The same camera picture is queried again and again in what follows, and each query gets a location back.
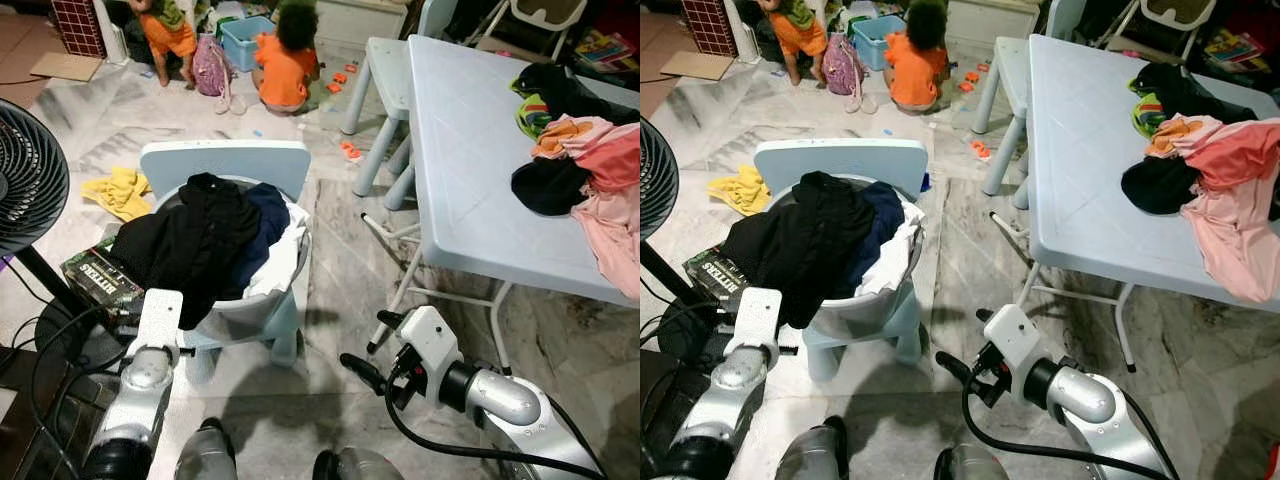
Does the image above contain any black garment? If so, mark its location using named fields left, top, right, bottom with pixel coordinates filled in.
left=511, top=157, right=594, bottom=217
left=720, top=170, right=877, bottom=331
left=108, top=172, right=263, bottom=331
left=1120, top=156, right=1203, bottom=216

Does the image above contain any orange pink garment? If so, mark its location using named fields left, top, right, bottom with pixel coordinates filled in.
left=1145, top=113, right=1280, bottom=305
left=530, top=113, right=641, bottom=301

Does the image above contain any silver robot right leg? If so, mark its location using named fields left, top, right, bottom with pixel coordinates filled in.
left=933, top=443, right=1013, bottom=480
left=313, top=447, right=403, bottom=480

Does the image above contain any silver robot leg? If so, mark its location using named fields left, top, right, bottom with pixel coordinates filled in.
left=933, top=443, right=1013, bottom=480
left=175, top=418, right=239, bottom=480
left=313, top=447, right=403, bottom=480
left=775, top=415, right=853, bottom=480

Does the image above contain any white crumpled garment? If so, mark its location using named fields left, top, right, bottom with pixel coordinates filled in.
left=243, top=200, right=313, bottom=301
left=858, top=200, right=925, bottom=301

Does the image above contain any dark blue cloth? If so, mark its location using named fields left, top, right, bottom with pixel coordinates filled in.
left=852, top=180, right=907, bottom=299
left=238, top=182, right=293, bottom=299

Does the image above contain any silver robot left leg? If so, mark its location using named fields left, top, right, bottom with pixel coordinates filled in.
left=175, top=418, right=239, bottom=480
left=775, top=415, right=853, bottom=480

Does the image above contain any pale plastic table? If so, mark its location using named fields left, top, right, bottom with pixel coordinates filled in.
left=990, top=33, right=1280, bottom=376
left=362, top=35, right=641, bottom=376

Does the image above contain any black bundled garment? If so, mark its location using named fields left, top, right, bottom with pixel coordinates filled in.
left=511, top=157, right=594, bottom=217
left=1120, top=156, right=1203, bottom=216

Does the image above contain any pale blue plastic chair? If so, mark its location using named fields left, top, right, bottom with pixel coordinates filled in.
left=138, top=140, right=313, bottom=383
left=752, top=138, right=926, bottom=383

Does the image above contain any green yellow garment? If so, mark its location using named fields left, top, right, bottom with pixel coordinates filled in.
left=514, top=88, right=553, bottom=141
left=1130, top=88, right=1168, bottom=139

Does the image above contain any pale plastic stool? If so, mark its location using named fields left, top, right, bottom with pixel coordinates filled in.
left=972, top=35, right=1036, bottom=197
left=340, top=37, right=419, bottom=213

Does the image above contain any black printed carton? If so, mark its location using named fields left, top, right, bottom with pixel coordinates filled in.
left=60, top=235, right=146, bottom=326
left=682, top=248, right=756, bottom=321

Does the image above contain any child in orange shirt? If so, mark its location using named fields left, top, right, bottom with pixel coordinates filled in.
left=250, top=0, right=321, bottom=114
left=880, top=0, right=948, bottom=114

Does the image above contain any yellow cloth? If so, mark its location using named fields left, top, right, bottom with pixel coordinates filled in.
left=80, top=166, right=153, bottom=223
left=707, top=163, right=773, bottom=217

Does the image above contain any pink backpack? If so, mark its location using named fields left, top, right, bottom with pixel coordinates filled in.
left=822, top=33, right=867, bottom=113
left=192, top=34, right=235, bottom=113

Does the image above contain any black jacket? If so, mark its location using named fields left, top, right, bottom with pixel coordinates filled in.
left=515, top=62, right=641, bottom=128
left=1130, top=62, right=1259, bottom=128

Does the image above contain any light blue plastic tub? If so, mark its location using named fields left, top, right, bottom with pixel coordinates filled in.
left=850, top=12, right=907, bottom=71
left=217, top=14, right=277, bottom=73

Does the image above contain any black round fan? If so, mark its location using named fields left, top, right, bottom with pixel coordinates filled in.
left=640, top=115, right=741, bottom=361
left=0, top=98, right=126, bottom=366

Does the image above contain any white folding high chair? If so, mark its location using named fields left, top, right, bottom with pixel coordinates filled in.
left=470, top=0, right=591, bottom=63
left=1095, top=0, right=1218, bottom=61

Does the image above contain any child in green top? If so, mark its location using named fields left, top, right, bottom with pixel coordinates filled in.
left=755, top=0, right=829, bottom=88
left=125, top=0, right=199, bottom=88

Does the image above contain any colourful picture book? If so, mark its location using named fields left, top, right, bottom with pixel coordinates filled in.
left=1203, top=27, right=1268, bottom=67
left=573, top=28, right=639, bottom=75

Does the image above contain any flat brown cardboard sheet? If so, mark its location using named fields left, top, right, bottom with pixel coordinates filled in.
left=660, top=50, right=734, bottom=81
left=29, top=51, right=104, bottom=83

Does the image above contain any red lattice panel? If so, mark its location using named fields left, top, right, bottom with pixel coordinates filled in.
left=50, top=0, right=107, bottom=59
left=680, top=0, right=738, bottom=58

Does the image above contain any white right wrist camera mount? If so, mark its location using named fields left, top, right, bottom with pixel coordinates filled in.
left=985, top=303, right=1058, bottom=389
left=397, top=305, right=463, bottom=389

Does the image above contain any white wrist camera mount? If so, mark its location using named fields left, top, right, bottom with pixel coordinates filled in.
left=733, top=287, right=784, bottom=353
left=135, top=288, right=185, bottom=353
left=397, top=305, right=463, bottom=389
left=985, top=303, right=1058, bottom=389

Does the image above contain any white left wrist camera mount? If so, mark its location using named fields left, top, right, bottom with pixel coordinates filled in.
left=733, top=287, right=784, bottom=353
left=135, top=288, right=185, bottom=353

